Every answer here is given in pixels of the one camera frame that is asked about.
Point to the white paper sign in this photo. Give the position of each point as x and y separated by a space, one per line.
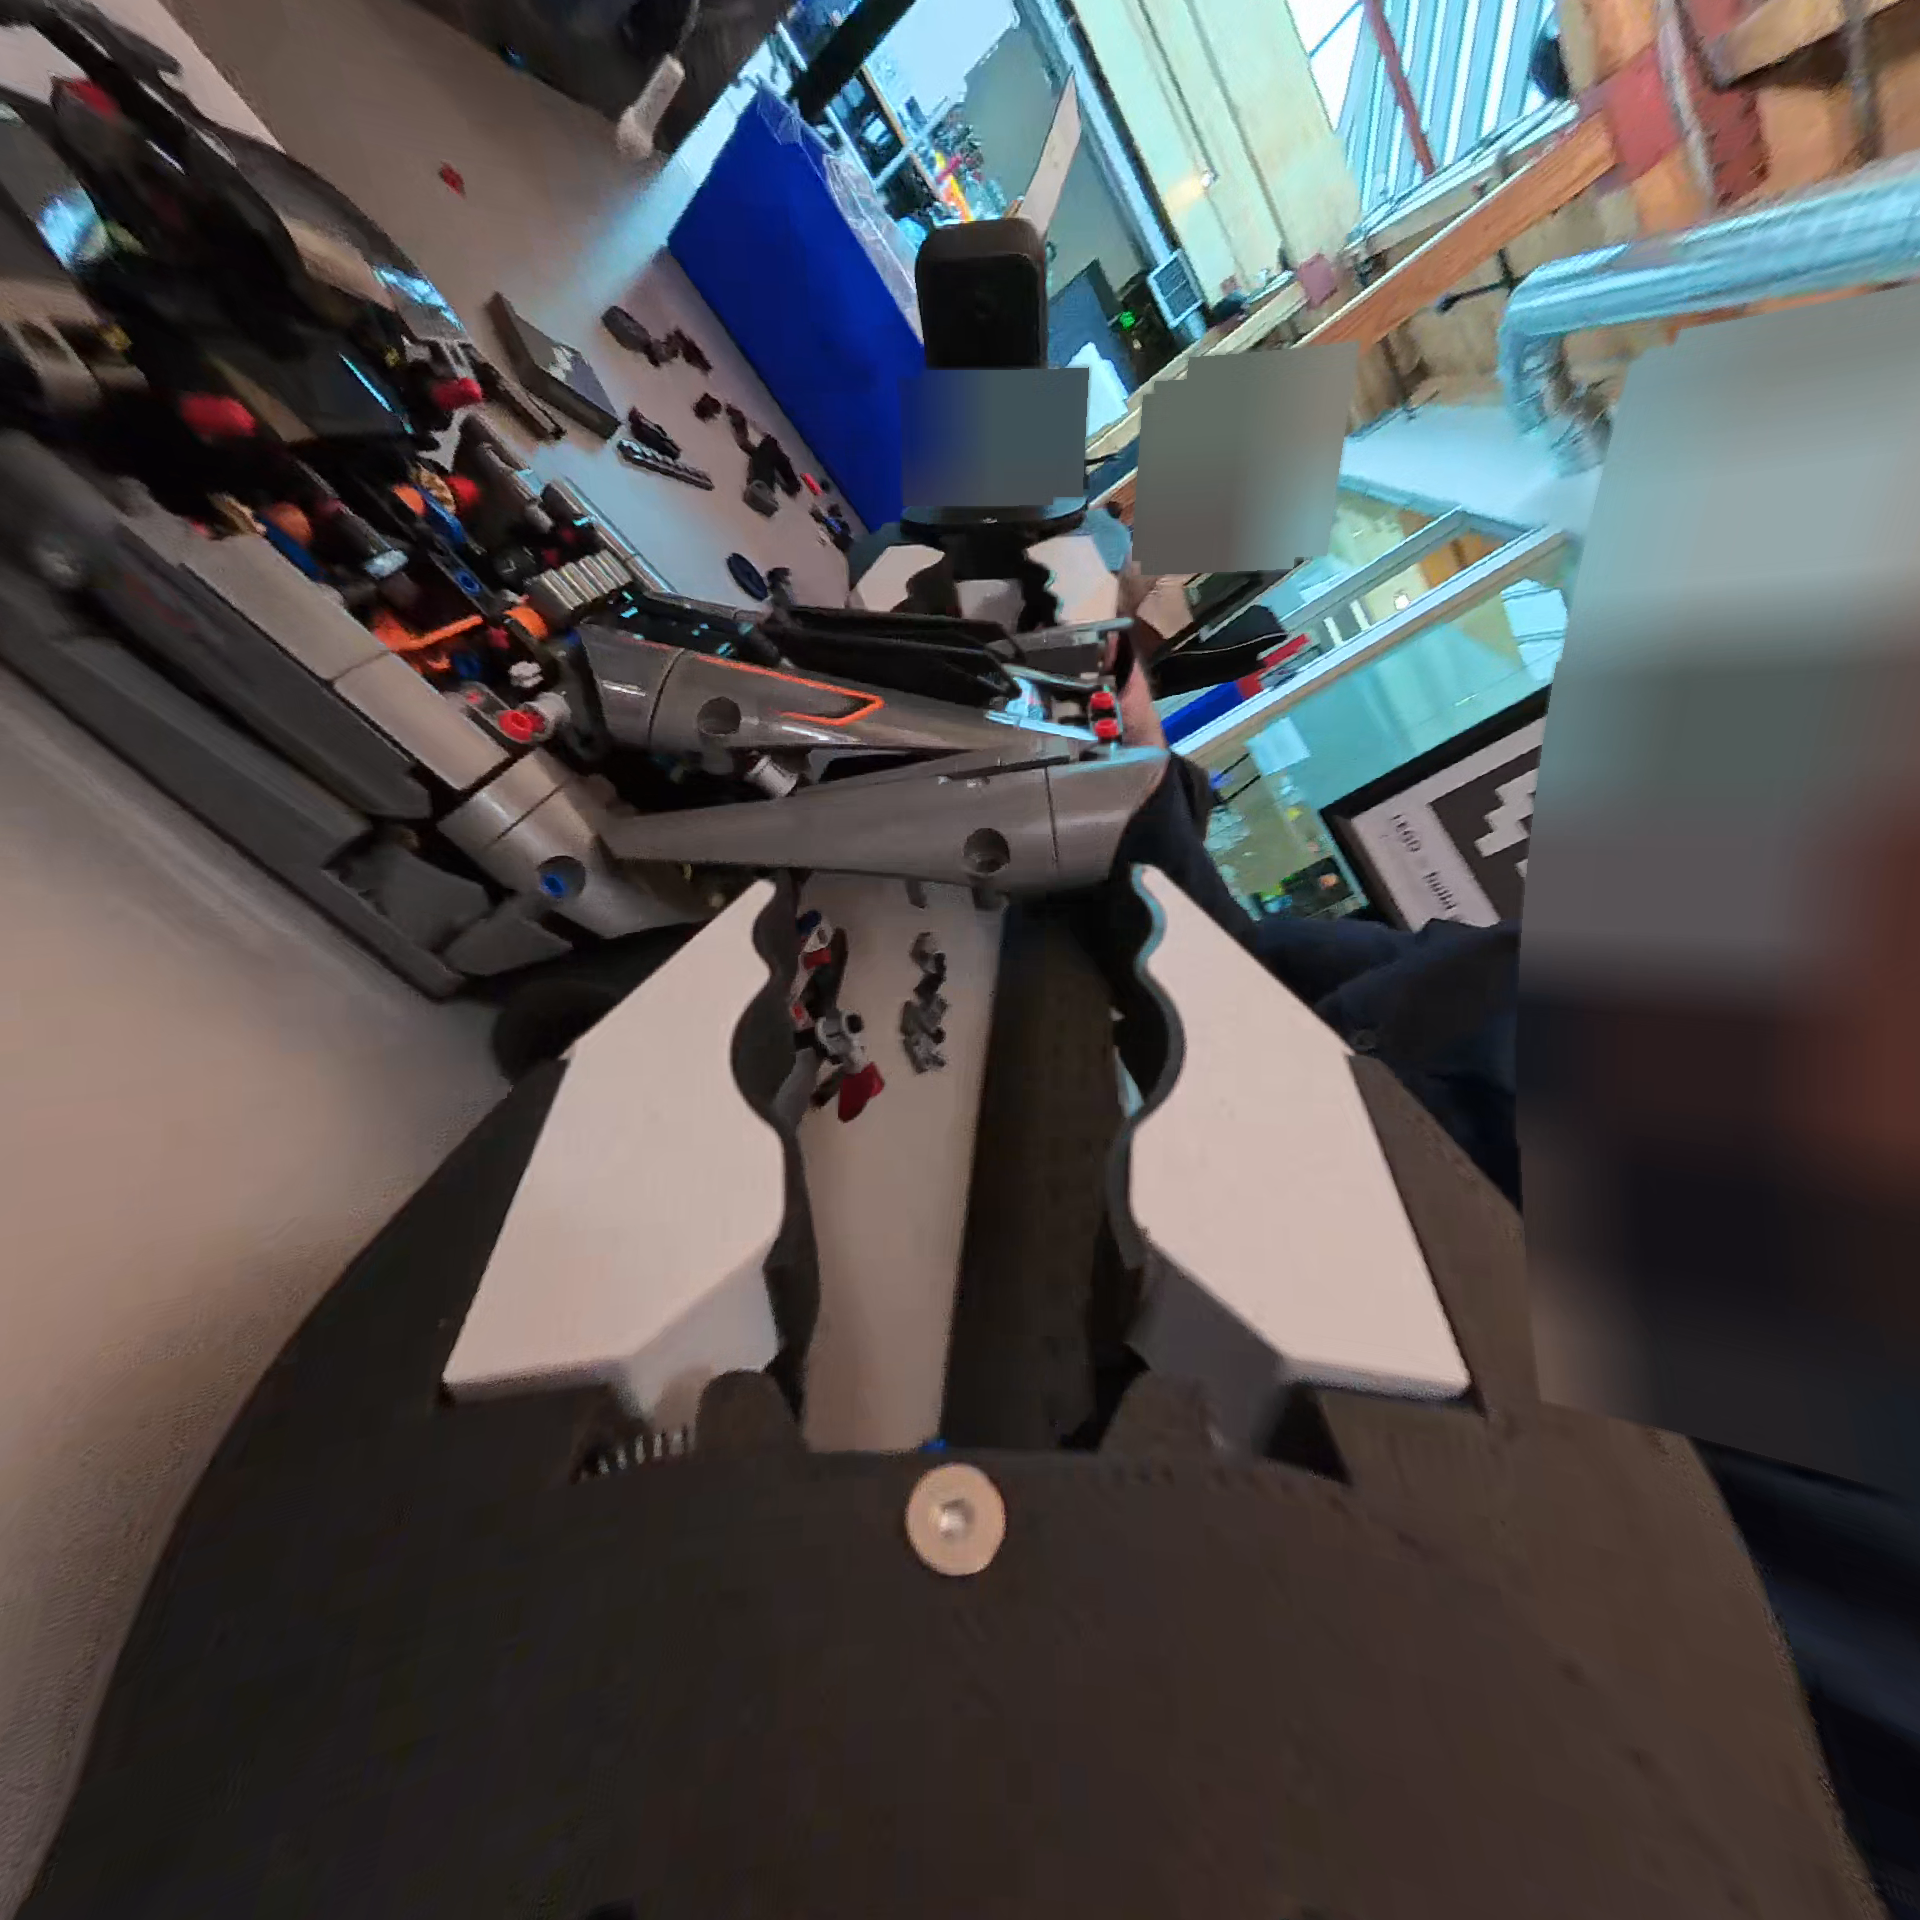
1441 884

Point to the black studded lego plate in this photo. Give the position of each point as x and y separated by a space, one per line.
773 473

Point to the blue plastic box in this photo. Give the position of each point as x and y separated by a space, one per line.
781 270

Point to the grey lego car model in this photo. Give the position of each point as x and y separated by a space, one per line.
902 833

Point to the grey three-hole lego liftarm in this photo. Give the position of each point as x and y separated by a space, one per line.
628 329

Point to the long grey studded lego plate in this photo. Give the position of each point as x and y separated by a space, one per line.
668 463

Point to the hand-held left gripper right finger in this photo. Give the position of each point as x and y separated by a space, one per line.
1290 1200

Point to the black lego connector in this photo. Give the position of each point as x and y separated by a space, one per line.
686 352

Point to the silver ventilation duct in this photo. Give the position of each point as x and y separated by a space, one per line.
1652 270

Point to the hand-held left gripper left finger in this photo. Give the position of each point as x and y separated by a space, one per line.
629 1200

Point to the clear plastic bags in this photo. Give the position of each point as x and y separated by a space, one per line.
869 210

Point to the grey lego panel assembly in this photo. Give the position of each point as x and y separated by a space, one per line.
548 359

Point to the thin white tipped rod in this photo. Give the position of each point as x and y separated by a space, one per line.
649 112

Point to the small grey lego connector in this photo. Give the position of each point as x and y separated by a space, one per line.
922 1019

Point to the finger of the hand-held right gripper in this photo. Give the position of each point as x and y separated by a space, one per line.
1073 578
893 578

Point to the black lego wheel hub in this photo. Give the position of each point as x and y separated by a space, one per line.
743 569

